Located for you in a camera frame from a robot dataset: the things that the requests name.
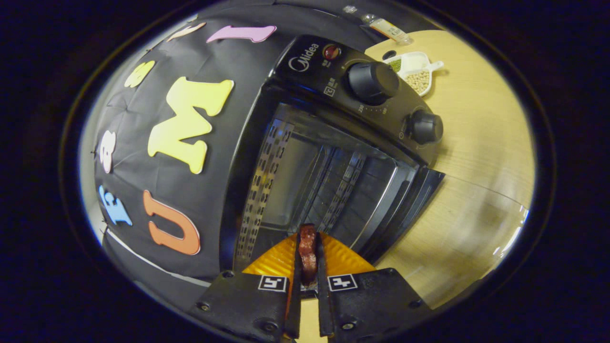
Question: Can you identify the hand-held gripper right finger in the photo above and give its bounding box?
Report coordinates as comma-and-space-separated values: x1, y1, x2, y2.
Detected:
315, 231, 435, 342

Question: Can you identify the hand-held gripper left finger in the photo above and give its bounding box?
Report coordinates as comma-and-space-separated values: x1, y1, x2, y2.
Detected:
188, 224, 304, 342

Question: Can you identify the red raw steak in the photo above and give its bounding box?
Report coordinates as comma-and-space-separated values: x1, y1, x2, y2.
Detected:
298, 225, 319, 287

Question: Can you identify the black toaster oven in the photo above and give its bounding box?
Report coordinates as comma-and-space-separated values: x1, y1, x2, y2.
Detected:
219, 34, 530, 310

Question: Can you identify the white divided bean dish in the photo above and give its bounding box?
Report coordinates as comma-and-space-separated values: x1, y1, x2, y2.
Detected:
384, 51, 445, 98

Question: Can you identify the clear glass bottle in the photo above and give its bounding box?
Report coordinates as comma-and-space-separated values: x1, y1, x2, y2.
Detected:
343, 5, 413, 46

